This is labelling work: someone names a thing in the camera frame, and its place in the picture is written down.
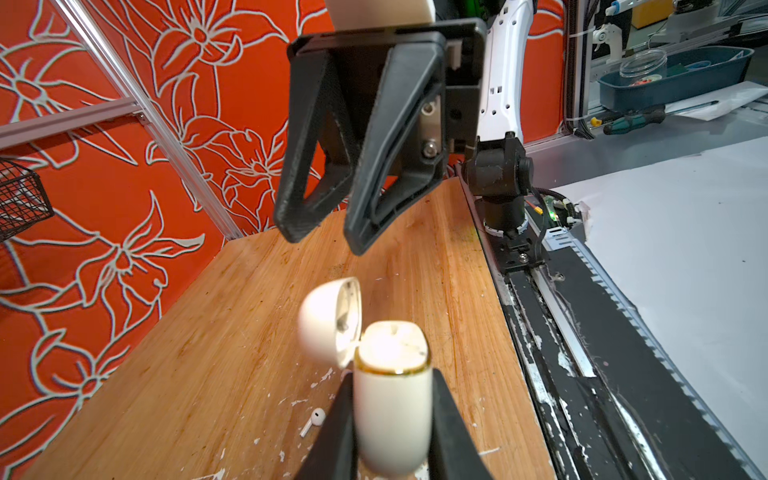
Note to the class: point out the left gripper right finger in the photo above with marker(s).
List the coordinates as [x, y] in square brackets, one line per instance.
[452, 452]

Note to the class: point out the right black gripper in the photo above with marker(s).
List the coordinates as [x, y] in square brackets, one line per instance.
[386, 105]

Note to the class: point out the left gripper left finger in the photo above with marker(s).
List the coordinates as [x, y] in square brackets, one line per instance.
[334, 454]

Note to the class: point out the white wireless earbud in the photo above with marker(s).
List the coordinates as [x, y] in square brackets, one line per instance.
[316, 419]

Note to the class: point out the white earbud charging case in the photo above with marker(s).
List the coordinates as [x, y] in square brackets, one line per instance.
[392, 374]

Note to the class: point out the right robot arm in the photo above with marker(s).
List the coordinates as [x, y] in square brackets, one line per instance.
[496, 167]

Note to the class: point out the small green circuit board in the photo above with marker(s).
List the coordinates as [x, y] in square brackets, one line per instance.
[560, 210]

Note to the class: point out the clear glass jar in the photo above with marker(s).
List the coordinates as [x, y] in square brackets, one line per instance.
[644, 67]

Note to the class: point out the teal plastic tray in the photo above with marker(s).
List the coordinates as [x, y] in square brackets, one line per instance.
[686, 75]

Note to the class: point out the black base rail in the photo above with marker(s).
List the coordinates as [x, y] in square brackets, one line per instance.
[610, 401]

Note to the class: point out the green handled screwdriver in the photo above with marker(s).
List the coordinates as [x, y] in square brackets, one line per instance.
[638, 120]

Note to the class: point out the black wire wall basket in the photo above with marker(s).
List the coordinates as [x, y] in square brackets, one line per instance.
[24, 201]

